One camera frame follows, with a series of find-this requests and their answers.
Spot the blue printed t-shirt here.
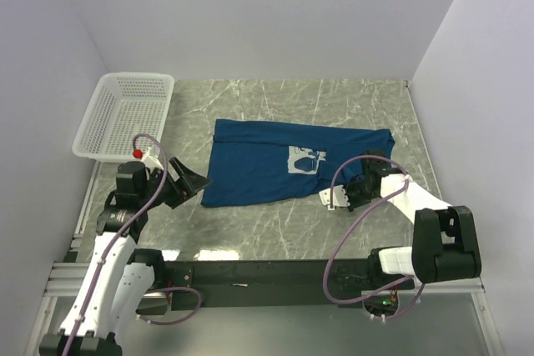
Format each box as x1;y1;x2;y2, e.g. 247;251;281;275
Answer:
201;119;395;208

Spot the white plastic basket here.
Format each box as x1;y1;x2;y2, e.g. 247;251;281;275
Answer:
72;72;175;163

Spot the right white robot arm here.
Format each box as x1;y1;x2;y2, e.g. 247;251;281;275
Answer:
343;152;482;284

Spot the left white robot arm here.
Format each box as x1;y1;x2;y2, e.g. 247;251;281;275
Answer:
38;156;211;355

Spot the black base beam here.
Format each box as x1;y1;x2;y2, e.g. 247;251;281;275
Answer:
164;258;399;308

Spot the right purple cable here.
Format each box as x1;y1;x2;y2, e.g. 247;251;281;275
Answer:
321;154;425;320

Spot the purple cable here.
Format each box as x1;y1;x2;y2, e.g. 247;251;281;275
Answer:
321;154;425;320
60;133;204;353

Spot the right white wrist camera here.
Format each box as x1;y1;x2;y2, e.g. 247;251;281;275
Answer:
319;185;350;210

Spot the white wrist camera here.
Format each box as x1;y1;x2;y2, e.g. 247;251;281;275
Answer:
319;185;350;210
133;146;164;170

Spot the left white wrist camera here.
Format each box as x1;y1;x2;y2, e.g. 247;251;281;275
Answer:
133;146;164;170

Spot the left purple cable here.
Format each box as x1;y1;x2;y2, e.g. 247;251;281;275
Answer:
60;133;204;353

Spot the aluminium frame rail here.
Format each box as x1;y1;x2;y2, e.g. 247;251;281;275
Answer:
43;263;89;298

